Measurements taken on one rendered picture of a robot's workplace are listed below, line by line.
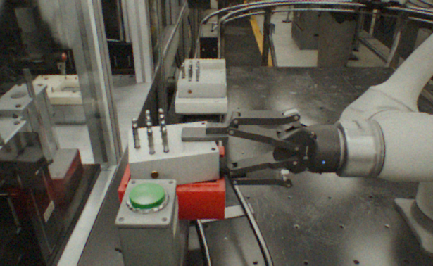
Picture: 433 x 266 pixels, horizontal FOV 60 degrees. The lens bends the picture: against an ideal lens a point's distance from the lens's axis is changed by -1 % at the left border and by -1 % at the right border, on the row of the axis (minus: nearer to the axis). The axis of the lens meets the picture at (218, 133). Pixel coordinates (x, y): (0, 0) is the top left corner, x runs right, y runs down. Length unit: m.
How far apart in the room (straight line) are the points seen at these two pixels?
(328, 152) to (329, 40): 3.33
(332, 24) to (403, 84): 3.08
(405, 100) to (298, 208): 0.39
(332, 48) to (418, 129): 3.31
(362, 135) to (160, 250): 0.32
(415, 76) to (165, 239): 0.54
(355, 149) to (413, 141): 0.08
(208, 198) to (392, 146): 0.27
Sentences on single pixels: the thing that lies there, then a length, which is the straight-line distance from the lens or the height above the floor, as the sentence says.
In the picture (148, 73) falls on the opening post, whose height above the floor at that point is 0.94.
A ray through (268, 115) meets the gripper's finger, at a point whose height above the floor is 1.06.
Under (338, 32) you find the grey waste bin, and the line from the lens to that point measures 3.83.
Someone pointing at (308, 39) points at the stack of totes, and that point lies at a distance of 4.59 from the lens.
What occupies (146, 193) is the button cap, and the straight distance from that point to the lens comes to 0.43.
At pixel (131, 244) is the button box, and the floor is 1.00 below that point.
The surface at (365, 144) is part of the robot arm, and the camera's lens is 0.58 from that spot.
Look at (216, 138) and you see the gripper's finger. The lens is 0.55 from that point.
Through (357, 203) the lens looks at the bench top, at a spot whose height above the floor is 0.68.
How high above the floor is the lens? 1.30
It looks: 29 degrees down
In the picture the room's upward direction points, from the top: straight up
